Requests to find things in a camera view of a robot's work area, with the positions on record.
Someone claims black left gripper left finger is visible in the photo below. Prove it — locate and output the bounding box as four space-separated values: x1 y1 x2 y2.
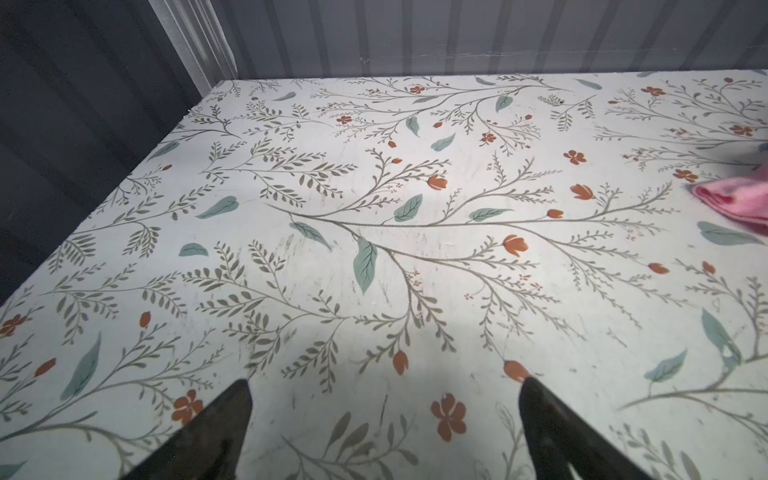
123 379 253 480

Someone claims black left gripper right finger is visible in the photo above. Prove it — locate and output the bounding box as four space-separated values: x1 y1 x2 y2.
518 377 651 480

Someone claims light pink cloth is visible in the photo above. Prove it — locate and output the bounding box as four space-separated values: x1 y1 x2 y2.
691 164 767 227

